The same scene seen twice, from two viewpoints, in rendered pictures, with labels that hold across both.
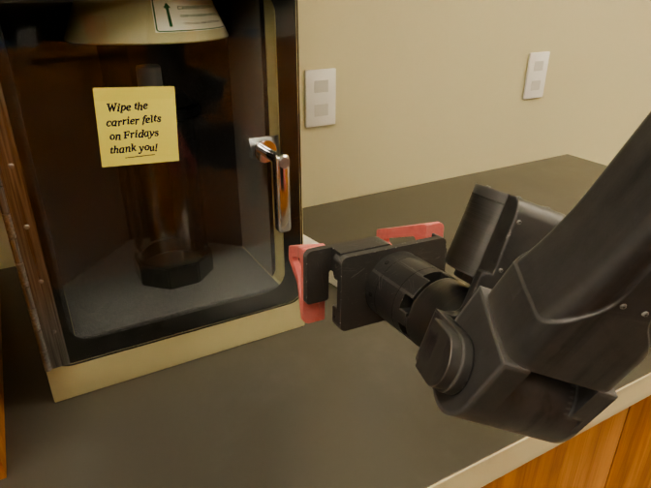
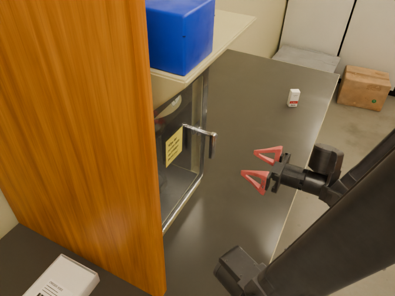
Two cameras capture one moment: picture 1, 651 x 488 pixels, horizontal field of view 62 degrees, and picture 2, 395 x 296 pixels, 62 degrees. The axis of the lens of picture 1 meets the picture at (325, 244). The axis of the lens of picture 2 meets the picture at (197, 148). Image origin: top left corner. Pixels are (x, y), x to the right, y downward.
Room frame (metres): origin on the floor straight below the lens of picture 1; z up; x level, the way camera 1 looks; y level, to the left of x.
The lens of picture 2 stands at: (0.02, 0.48, 1.75)
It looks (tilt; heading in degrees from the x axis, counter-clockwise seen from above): 41 degrees down; 325
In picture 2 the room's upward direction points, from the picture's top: 2 degrees clockwise
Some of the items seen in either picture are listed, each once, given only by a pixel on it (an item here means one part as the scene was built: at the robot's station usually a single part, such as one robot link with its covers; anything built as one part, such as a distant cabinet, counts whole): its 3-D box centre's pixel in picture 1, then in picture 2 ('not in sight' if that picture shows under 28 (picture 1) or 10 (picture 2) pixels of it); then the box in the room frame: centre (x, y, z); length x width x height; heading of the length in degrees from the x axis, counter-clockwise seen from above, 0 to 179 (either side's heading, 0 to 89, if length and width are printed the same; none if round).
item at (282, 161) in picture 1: (275, 186); (207, 143); (0.58, 0.06, 1.17); 0.05 x 0.03 x 0.10; 29
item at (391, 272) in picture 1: (408, 292); (290, 175); (0.37, -0.07, 1.15); 0.10 x 0.07 x 0.07; 118
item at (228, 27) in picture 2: not in sight; (198, 61); (0.51, 0.14, 1.46); 0.32 x 0.11 x 0.10; 119
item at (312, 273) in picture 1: (326, 267); (259, 174); (0.42, 0.00, 1.15); 0.09 x 0.07 x 0.07; 28
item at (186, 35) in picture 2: not in sight; (171, 30); (0.46, 0.23, 1.56); 0.10 x 0.10 x 0.09; 29
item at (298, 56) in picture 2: not in sight; (302, 72); (1.94, -2.16, 0.17); 0.60 x 0.42 x 0.33; 27
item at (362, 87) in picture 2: not in sight; (362, 87); (1.44, -2.48, 0.14); 0.41 x 0.33 x 0.29; 36
